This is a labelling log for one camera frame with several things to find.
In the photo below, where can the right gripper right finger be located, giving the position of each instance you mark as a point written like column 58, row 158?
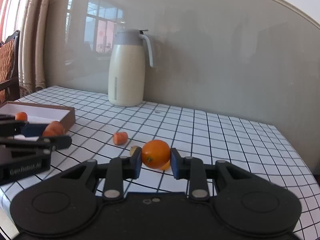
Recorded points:
column 193, row 170

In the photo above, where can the brown box white interior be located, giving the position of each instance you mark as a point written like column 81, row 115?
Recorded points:
column 41, row 114

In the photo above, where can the carrot top piece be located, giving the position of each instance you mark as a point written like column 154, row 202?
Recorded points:
column 55, row 128

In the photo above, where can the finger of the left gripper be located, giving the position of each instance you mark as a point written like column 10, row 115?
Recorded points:
column 49, row 143
column 10, row 127

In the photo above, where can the yellow orange citrus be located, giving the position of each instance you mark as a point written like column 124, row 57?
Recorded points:
column 165, row 167

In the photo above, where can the woven rattan bench cushion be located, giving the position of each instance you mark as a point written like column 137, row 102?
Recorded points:
column 5, row 67

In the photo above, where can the large orange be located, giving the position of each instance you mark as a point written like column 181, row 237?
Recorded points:
column 155, row 154

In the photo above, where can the small orange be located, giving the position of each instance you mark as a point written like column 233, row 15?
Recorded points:
column 21, row 116

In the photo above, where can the dark wooden bench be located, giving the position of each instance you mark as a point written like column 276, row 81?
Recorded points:
column 10, row 67

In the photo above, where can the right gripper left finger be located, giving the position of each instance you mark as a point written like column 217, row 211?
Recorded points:
column 117, row 171

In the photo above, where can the beige lace curtain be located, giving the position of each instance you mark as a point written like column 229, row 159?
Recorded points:
column 23, row 26

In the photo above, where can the cream thermos jug grey lid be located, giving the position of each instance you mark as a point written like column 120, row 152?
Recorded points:
column 126, row 76

